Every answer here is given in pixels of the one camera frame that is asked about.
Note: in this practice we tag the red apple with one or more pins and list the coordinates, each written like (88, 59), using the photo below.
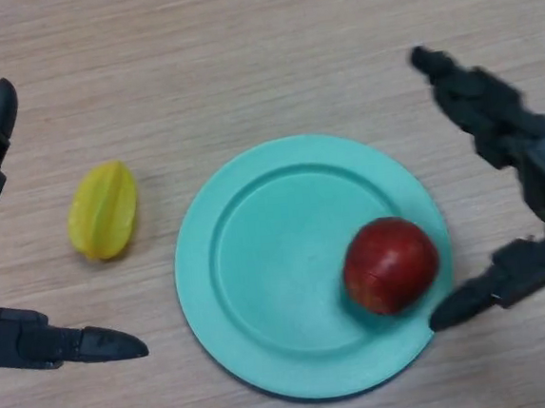
(392, 265)

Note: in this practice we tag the green round plate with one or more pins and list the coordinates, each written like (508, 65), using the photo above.
(269, 271)

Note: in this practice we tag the yellow starfruit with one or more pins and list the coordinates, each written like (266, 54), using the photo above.
(104, 214)

